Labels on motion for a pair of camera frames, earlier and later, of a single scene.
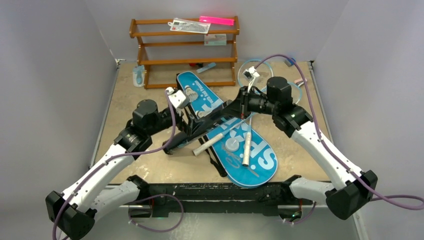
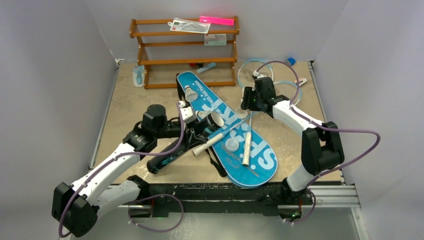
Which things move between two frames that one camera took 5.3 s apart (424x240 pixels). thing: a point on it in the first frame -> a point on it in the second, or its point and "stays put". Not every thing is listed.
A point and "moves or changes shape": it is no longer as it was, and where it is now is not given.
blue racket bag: x=245 y=152 stays put
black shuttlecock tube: x=180 y=139 moves or changes shape
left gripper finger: x=193 y=125 -> x=193 y=139
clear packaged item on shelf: x=189 y=25 stays put
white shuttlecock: x=202 y=113 stays put
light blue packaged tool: x=138 y=76 stays put
